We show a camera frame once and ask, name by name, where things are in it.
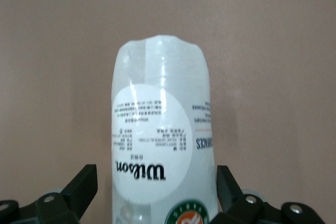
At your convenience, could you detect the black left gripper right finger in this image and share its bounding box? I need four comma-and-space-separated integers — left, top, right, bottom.
209, 165, 328, 224

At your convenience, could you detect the clear plastic tennis ball can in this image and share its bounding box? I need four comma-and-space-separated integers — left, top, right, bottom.
110, 35, 220, 224

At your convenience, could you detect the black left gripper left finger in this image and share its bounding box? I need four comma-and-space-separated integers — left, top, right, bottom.
0, 164, 99, 224

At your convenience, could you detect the brown paper table cover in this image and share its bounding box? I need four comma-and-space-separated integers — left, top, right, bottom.
0, 0, 336, 224

